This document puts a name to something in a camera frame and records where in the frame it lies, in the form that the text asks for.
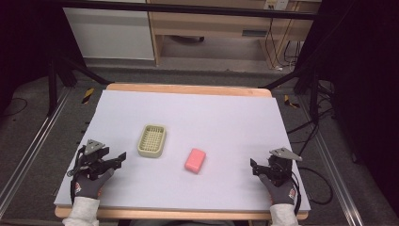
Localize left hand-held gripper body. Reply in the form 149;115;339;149
76;138;118;182

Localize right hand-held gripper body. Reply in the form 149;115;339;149
265;147;304;186

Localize person's right hand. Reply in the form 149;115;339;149
258;173;297;207

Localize person's left hand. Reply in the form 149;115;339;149
71;168;116;201

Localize beige slotted soap dish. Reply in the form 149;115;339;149
136;123;168;159

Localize white table mat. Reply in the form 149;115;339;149
54;89;311;213

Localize pink soap bar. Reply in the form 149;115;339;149
184;148;207;175

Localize yellow black floor marker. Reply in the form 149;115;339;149
283;93;301;110
81;87;95;105

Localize black metal stand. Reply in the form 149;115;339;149
46;55;113;118
258;61;322;124

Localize wooden table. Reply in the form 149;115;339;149
54;82;310;221

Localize dark curtain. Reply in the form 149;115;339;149
0;0;86;116
295;0;399;218

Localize white cabinet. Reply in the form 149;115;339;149
62;0;156;61

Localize wooden desk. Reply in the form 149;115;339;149
146;0;322;70

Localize white power strip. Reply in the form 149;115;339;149
263;0;290;11

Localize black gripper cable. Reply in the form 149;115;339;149
290;166;334;217
67;145;88;205

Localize black floor cables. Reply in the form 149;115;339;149
285;80;337;156

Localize metal floor rail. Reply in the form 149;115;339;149
297;93;367;226
0;86;74;218

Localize black frame crossbar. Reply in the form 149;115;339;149
46;0;318;21

